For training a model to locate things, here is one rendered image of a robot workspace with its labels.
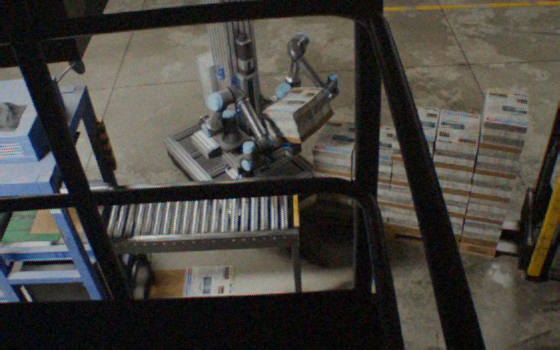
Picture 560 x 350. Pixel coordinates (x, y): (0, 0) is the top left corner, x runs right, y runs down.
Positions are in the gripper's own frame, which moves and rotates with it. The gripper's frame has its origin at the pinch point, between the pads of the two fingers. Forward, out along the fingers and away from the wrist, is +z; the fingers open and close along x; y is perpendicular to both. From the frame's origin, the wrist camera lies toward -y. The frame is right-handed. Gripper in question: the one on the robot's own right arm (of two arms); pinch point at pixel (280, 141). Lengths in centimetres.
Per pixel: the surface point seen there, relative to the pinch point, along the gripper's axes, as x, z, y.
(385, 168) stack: -49, 41, -44
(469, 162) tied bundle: -106, 62, -47
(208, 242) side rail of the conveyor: -1, -85, -23
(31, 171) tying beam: 29, -152, 72
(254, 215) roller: -12, -52, -24
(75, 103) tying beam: 60, -96, 85
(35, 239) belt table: 87, -159, 15
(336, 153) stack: -20.8, 26.6, -24.9
